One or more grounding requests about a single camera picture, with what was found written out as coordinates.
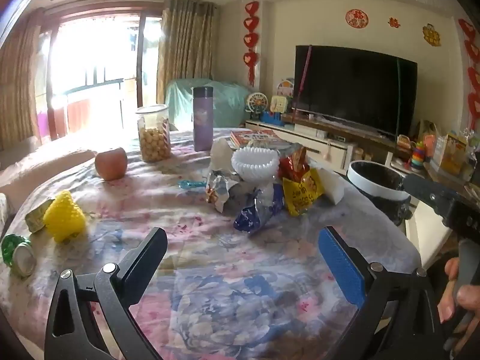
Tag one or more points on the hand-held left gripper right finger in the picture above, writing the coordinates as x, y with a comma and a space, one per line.
343, 266

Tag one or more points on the red snack bag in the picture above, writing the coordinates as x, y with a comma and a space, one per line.
294, 163

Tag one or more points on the purple thermos bottle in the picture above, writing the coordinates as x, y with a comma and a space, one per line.
202, 120

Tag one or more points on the blue plastic-wrapped item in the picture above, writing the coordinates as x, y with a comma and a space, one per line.
189, 184

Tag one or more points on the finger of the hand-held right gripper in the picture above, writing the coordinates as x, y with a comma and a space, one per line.
425, 191

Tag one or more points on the yellow snack packet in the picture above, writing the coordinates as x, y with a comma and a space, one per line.
302, 193

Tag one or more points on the white television cabinet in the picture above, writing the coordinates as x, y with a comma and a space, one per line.
318, 142

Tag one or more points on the red apple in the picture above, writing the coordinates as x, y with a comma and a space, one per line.
110, 163

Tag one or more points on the black bin with white rim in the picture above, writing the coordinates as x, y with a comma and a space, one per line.
375, 187

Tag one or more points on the round red paper cutting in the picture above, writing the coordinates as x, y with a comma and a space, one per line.
356, 18

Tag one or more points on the blue snack bag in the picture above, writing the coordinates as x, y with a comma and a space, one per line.
258, 210

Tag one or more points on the yellow bumpy toy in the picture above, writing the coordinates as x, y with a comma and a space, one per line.
63, 215

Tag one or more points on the beige patterned curtain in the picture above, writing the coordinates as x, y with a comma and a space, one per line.
17, 93
185, 45

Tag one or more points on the black television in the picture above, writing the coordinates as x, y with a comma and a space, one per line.
352, 86

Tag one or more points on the white paper box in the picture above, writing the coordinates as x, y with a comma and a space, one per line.
333, 185

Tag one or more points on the gold red wall sticker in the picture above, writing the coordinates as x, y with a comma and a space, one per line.
432, 35

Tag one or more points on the blue toy blocks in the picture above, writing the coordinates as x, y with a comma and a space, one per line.
275, 118

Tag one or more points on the person's right hand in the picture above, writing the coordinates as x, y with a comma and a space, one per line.
468, 296

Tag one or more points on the yellow toy phone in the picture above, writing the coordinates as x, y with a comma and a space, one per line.
278, 104

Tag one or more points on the beige sofa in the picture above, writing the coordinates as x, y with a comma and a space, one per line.
37, 168

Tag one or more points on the colourful book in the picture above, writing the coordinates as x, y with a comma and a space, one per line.
251, 137

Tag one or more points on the white crumpled plastic bag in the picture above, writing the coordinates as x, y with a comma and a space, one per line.
221, 153

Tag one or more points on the teal dust cover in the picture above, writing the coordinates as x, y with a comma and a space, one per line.
221, 101

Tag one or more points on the pink stick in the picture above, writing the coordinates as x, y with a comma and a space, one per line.
302, 78

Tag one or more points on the floral tablecloth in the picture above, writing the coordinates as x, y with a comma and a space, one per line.
225, 270

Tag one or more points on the small red wall character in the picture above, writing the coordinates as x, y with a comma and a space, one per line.
393, 22

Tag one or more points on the round colourful card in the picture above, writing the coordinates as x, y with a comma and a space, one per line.
285, 87

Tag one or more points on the silver crumpled wrapper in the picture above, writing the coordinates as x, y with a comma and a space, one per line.
219, 189

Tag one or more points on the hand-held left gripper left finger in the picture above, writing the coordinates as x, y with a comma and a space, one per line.
148, 257

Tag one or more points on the clear jar of snack balls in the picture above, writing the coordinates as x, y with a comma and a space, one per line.
153, 138

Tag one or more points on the paper gift bag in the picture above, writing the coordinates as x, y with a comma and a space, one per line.
427, 133

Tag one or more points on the green can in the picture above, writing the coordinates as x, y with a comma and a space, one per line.
17, 257

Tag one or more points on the ferris wheel toy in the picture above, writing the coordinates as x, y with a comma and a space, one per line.
257, 103

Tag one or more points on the yellow toy box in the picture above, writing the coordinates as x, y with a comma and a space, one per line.
452, 153

